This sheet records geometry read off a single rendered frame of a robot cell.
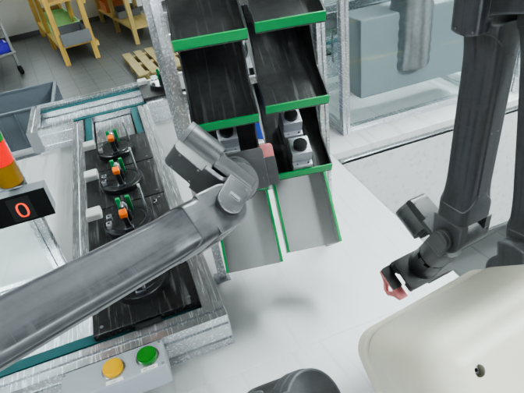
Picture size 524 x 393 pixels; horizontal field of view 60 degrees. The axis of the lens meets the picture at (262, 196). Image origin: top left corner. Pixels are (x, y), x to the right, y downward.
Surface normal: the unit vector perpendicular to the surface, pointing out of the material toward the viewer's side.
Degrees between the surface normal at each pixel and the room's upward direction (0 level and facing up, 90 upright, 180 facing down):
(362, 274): 0
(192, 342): 90
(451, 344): 10
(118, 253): 41
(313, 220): 45
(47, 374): 0
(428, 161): 90
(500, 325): 25
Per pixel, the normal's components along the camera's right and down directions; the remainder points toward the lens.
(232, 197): 0.53, -0.49
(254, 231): 0.03, -0.18
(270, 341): -0.12, -0.81
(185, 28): -0.04, -0.50
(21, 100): 0.33, 0.51
